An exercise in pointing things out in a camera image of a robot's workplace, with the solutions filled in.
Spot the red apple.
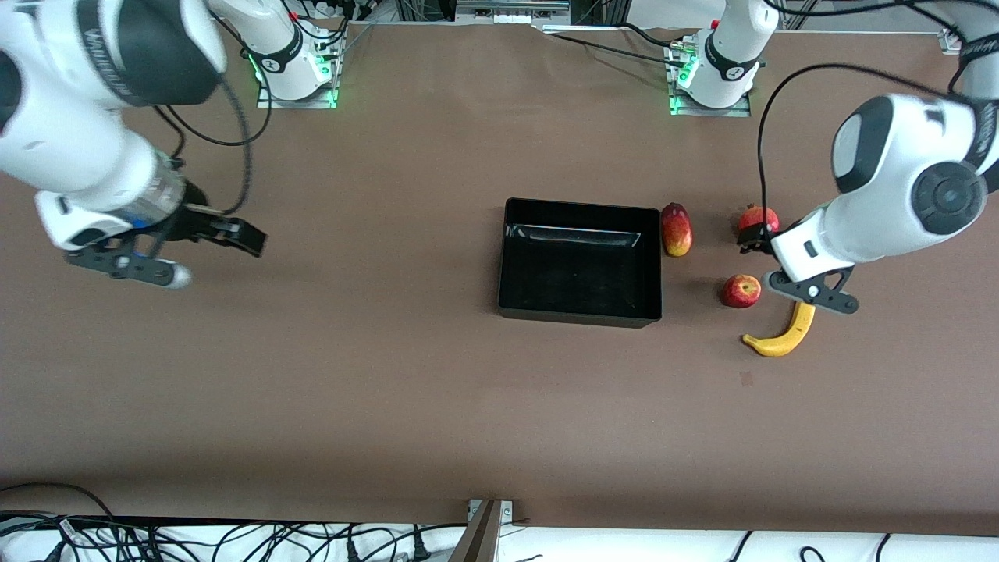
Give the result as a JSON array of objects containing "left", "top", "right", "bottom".
[{"left": 720, "top": 274, "right": 763, "bottom": 309}]

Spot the yellow banana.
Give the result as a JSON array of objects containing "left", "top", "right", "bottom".
[{"left": 741, "top": 301, "right": 817, "bottom": 358}]

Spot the black plastic box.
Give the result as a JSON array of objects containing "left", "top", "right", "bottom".
[{"left": 496, "top": 197, "right": 663, "bottom": 329}]

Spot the red pomegranate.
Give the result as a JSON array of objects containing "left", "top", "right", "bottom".
[{"left": 738, "top": 204, "right": 780, "bottom": 238}]

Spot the red yellow mango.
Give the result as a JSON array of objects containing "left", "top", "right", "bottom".
[{"left": 660, "top": 202, "right": 694, "bottom": 258}]

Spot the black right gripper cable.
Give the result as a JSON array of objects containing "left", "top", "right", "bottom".
[{"left": 187, "top": 72, "right": 254, "bottom": 216}]

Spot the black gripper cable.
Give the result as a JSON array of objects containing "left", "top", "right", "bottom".
[
  {"left": 755, "top": 62, "right": 970, "bottom": 237},
  {"left": 187, "top": 72, "right": 254, "bottom": 216}
]

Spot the black looping arm cable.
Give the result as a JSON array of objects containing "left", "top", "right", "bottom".
[{"left": 153, "top": 47, "right": 274, "bottom": 158}]

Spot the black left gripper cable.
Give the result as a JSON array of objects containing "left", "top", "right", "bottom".
[{"left": 755, "top": 62, "right": 970, "bottom": 237}]

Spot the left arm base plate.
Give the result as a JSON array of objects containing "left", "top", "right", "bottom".
[{"left": 666, "top": 41, "right": 753, "bottom": 119}]

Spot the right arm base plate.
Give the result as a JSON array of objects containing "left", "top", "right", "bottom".
[{"left": 256, "top": 30, "right": 340, "bottom": 110}]

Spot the black cable on table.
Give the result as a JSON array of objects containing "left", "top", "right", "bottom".
[{"left": 546, "top": 22, "right": 689, "bottom": 69}]

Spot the black arched cable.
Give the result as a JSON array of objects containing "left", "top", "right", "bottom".
[{"left": 0, "top": 482, "right": 119, "bottom": 533}]

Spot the black cable bundle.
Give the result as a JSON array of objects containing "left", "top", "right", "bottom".
[{"left": 0, "top": 511, "right": 469, "bottom": 562}]

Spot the aluminium frame rail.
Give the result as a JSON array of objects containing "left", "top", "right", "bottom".
[{"left": 455, "top": 0, "right": 572, "bottom": 26}]

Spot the aluminium profile post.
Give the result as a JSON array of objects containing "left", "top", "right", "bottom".
[{"left": 448, "top": 500, "right": 516, "bottom": 562}]

